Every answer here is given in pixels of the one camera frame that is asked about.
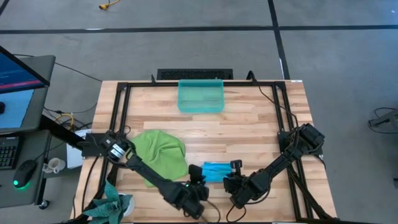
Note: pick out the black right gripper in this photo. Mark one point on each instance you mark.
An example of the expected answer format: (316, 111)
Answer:
(236, 186)

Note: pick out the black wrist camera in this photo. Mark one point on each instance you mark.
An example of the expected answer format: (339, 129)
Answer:
(194, 210)
(237, 202)

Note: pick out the dark green cloth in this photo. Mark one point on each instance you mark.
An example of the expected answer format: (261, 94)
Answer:
(105, 208)

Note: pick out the black caster wheel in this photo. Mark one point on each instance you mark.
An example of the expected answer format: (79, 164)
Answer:
(44, 204)

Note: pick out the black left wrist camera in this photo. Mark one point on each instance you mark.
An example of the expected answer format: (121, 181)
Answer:
(194, 210)

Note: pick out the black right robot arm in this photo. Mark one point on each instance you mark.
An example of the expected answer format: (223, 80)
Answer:
(273, 169)

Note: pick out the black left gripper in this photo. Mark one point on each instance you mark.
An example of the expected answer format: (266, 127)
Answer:
(197, 193)

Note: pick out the grey desk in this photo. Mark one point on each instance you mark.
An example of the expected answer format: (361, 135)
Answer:
(9, 193)

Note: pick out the white round bowl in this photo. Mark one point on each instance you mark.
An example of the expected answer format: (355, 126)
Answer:
(131, 203)

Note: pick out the computer monitor with blue screen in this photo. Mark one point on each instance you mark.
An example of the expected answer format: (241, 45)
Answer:
(18, 93)

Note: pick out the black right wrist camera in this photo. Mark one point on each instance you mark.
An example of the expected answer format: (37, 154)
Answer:
(237, 202)

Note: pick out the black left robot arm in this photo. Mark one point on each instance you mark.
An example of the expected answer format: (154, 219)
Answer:
(149, 175)

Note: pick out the black backlit keyboard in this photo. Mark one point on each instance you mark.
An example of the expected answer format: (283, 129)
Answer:
(7, 154)

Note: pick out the teal translucent plastic basket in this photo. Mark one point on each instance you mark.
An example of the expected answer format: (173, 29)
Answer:
(200, 96)

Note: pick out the green microfiber towel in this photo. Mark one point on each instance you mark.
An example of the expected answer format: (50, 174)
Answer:
(161, 152)

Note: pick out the black desk support bar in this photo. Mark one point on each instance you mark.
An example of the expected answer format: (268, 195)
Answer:
(56, 130)

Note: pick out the white mug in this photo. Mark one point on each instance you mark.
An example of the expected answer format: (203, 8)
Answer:
(56, 165)

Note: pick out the black computer mouse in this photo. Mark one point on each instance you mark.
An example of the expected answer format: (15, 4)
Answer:
(24, 172)

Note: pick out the blue microfiber towel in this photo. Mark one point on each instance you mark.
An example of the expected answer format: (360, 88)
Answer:
(216, 172)

